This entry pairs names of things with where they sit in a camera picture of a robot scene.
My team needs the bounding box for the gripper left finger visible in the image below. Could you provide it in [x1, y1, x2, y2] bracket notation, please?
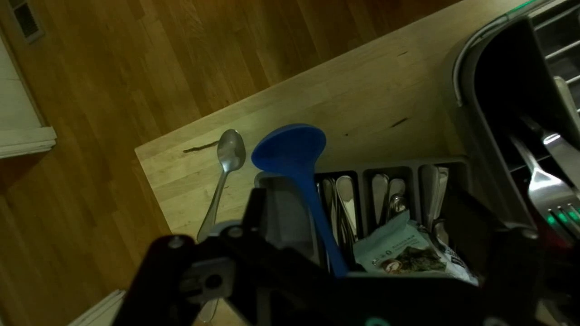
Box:
[113, 173, 332, 326]

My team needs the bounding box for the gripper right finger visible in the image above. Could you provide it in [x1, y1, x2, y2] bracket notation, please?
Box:
[446, 196, 580, 326]

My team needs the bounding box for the pale printed sachet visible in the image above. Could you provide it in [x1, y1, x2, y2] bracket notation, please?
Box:
[354, 211, 481, 287]

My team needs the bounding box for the dark grey dish rack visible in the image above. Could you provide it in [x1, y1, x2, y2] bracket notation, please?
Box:
[450, 0, 580, 243]

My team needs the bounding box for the metal fork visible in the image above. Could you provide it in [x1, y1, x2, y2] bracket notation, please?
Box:
[508, 133, 580, 214]

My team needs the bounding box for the loose metal spoon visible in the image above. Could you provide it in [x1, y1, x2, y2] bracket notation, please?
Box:
[194, 128, 249, 243]

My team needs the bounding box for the blue plastic ladle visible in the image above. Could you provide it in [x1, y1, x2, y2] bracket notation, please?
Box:
[250, 124, 352, 280]

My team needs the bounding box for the grey cutlery tray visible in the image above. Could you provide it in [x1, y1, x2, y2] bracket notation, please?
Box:
[252, 158, 481, 281]

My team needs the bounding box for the metal tray spoon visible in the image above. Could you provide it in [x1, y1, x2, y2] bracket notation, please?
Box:
[386, 176, 410, 218]
[370, 173, 392, 227]

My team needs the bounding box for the floor vent grille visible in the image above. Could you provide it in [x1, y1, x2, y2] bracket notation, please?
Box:
[4, 0, 47, 46]

